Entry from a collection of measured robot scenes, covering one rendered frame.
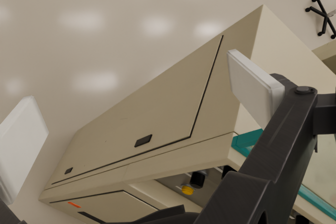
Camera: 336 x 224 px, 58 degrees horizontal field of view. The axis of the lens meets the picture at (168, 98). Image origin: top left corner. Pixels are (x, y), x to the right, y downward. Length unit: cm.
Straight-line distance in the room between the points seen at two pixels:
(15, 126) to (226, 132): 40
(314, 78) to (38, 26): 152
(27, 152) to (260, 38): 56
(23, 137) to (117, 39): 190
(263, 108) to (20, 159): 13
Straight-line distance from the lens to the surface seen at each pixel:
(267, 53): 67
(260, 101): 16
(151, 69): 211
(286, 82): 17
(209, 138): 56
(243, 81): 18
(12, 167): 17
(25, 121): 20
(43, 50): 185
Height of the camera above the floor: 161
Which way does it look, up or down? 50 degrees down
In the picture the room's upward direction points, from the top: 61 degrees clockwise
